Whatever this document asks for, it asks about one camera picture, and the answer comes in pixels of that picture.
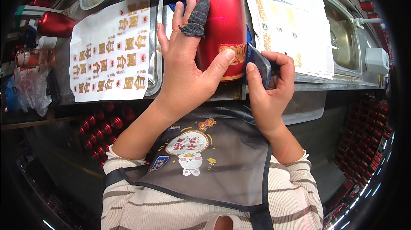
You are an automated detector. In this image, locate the person's left hand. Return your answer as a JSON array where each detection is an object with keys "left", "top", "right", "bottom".
[{"left": 156, "top": 0, "right": 236, "bottom": 120}]

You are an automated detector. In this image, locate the person's right hand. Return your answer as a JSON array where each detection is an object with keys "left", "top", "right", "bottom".
[{"left": 246, "top": 50, "right": 296, "bottom": 136}]

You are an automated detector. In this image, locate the dark blue squeegee card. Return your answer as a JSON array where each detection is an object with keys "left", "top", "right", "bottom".
[{"left": 245, "top": 42, "right": 273, "bottom": 90}]

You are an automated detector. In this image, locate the large red bottle gold decal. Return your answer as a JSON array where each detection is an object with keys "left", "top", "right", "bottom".
[{"left": 188, "top": 0, "right": 248, "bottom": 82}]

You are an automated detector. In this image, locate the rectangular metal tray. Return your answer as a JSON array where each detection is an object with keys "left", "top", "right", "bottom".
[{"left": 144, "top": 0, "right": 165, "bottom": 97}]

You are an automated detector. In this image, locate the grey knit finger sleeve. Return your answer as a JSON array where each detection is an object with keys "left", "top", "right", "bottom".
[{"left": 179, "top": 0, "right": 211, "bottom": 39}]

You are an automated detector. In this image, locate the blue cloth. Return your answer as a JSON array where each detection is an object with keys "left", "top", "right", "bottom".
[{"left": 168, "top": 2, "right": 187, "bottom": 17}]

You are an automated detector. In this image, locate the white sheet of gold decals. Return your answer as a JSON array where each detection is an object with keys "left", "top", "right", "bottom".
[{"left": 69, "top": 0, "right": 152, "bottom": 103}]

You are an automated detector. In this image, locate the stack of pale decal sheets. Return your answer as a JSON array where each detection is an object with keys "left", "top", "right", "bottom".
[{"left": 244, "top": 0, "right": 335, "bottom": 80}]

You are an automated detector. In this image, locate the steel sink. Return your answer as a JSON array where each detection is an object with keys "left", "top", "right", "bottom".
[{"left": 323, "top": 0, "right": 365, "bottom": 78}]

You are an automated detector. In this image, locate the heap of small red bottles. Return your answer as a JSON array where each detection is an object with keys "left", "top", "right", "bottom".
[{"left": 76, "top": 102, "right": 137, "bottom": 170}]

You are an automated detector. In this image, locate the rack of red bottles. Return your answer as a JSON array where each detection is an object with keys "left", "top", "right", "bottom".
[{"left": 332, "top": 96, "right": 394, "bottom": 193}]

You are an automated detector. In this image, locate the person's body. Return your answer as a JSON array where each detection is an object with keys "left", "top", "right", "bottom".
[{"left": 101, "top": 103, "right": 325, "bottom": 230}]

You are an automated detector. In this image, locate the white faucet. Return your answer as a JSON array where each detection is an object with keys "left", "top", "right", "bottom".
[{"left": 351, "top": 16, "right": 384, "bottom": 29}]

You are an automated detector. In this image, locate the white tape roll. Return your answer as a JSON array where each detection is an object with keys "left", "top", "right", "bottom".
[{"left": 37, "top": 36, "right": 58, "bottom": 49}]

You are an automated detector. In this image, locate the clear plastic bag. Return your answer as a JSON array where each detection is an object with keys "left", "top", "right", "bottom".
[{"left": 14, "top": 67, "right": 54, "bottom": 117}]

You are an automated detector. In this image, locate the green white carton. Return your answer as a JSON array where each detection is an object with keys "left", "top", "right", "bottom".
[{"left": 14, "top": 5, "right": 62, "bottom": 18}]

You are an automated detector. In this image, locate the white wall box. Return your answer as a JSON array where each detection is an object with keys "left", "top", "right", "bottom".
[{"left": 365, "top": 47, "right": 390, "bottom": 76}]

